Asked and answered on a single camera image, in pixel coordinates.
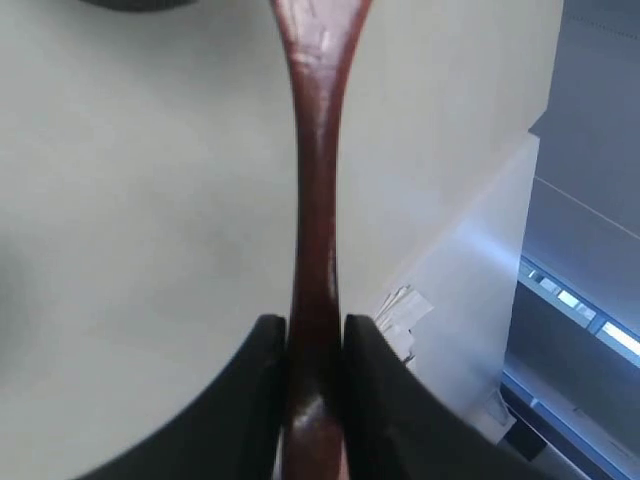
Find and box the dark red wooden spoon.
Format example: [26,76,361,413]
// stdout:
[271,1,371,479]

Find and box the white papers stack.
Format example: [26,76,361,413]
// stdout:
[374,285,434,364]

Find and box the blue grey shelf unit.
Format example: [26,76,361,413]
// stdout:
[502,1,639,479]

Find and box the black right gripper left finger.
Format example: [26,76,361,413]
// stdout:
[83,315,286,480]

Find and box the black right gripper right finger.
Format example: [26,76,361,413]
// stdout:
[342,315,545,480]

